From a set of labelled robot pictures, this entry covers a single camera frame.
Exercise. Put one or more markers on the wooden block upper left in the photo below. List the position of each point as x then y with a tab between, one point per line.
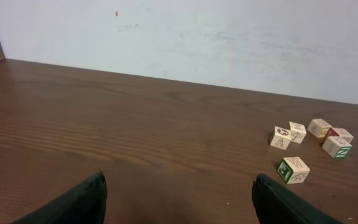
297	132

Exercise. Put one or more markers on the wooden block upper right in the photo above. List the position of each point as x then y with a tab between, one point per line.
341	132

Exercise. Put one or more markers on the wooden block yellow edge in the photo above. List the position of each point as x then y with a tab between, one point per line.
318	128

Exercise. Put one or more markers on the wooden block red picture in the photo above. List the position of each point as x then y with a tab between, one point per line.
280	138

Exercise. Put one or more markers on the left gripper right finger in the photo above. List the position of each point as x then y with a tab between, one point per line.
276	204

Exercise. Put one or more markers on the wooden block teal letter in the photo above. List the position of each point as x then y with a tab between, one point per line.
337	147

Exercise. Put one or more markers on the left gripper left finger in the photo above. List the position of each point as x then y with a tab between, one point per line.
84	203

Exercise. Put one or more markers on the wooden block near blue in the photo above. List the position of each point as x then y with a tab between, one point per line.
293	170

